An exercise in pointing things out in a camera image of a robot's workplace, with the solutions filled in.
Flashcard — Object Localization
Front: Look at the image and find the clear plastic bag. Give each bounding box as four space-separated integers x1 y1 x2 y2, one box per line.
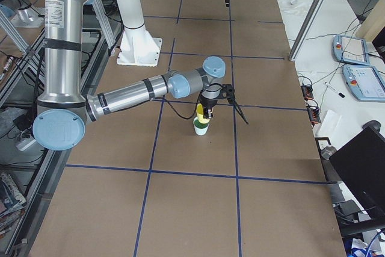
279 0 309 16

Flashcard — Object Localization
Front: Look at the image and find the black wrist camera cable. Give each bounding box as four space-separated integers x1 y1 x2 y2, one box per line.
164 82 250 125

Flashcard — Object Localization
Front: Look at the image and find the orange black connector block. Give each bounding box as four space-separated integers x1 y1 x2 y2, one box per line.
301 84 321 127

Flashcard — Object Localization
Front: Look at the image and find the yellow cup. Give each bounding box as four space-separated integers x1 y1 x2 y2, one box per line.
196 103 210 124

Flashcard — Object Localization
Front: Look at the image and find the aluminium frame post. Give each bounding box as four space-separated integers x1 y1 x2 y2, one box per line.
289 0 324 61

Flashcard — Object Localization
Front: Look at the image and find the black monitor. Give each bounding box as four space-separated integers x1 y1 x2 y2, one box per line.
330 127 384 218

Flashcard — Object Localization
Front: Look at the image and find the light green cup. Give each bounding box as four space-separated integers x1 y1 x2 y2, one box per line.
193 117 209 136

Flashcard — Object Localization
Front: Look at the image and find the stack of books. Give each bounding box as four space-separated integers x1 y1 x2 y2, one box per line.
1 171 26 236

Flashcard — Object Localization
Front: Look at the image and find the metal cup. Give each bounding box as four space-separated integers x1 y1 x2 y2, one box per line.
320 145 337 160

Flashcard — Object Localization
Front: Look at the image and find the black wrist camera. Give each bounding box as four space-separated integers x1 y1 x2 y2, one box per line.
223 84 236 105

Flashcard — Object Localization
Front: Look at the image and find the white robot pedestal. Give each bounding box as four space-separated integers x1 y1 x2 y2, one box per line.
116 0 162 67

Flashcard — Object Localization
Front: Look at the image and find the lower teach pendant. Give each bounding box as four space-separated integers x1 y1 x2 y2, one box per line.
343 65 384 102

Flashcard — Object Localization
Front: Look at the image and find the upper teach pendant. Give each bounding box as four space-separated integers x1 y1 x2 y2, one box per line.
332 34 370 65

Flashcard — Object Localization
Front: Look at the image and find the teach pendant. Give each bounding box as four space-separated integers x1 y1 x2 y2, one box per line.
332 34 370 65
343 65 384 102

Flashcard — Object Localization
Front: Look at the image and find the black marker pen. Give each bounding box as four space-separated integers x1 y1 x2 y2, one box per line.
324 82 345 98

